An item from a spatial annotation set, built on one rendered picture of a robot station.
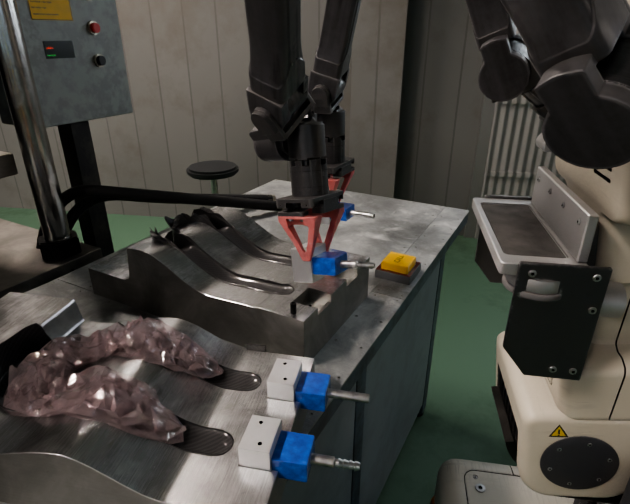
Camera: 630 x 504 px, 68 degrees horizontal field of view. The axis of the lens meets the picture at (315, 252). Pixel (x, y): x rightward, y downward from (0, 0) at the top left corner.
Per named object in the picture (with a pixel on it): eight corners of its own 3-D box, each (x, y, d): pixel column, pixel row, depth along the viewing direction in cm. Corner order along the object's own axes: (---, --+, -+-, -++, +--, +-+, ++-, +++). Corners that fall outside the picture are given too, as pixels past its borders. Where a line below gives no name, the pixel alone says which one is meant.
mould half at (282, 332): (367, 296, 96) (371, 235, 90) (304, 369, 75) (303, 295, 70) (182, 247, 118) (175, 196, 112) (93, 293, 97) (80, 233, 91)
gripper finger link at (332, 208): (289, 259, 75) (284, 200, 73) (312, 249, 81) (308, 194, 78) (327, 262, 71) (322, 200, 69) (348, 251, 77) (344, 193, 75)
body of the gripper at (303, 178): (275, 211, 70) (270, 161, 69) (310, 201, 79) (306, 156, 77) (312, 211, 67) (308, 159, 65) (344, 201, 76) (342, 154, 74)
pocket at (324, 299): (331, 312, 81) (332, 293, 79) (317, 327, 76) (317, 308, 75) (308, 305, 83) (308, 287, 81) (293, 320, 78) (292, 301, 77)
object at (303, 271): (382, 278, 72) (380, 244, 71) (368, 288, 68) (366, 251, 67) (309, 273, 79) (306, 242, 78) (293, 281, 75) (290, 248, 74)
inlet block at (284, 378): (370, 401, 65) (372, 370, 62) (366, 428, 60) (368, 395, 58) (278, 388, 67) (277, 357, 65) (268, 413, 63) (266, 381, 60)
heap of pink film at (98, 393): (230, 360, 68) (226, 314, 65) (173, 459, 52) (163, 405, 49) (71, 339, 73) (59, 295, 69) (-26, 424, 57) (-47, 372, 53)
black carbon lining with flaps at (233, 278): (328, 271, 91) (328, 226, 87) (283, 310, 78) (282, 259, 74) (190, 237, 106) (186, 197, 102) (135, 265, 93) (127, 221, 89)
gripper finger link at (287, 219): (280, 263, 73) (274, 202, 70) (304, 252, 78) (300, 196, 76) (318, 266, 69) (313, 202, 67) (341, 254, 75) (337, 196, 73)
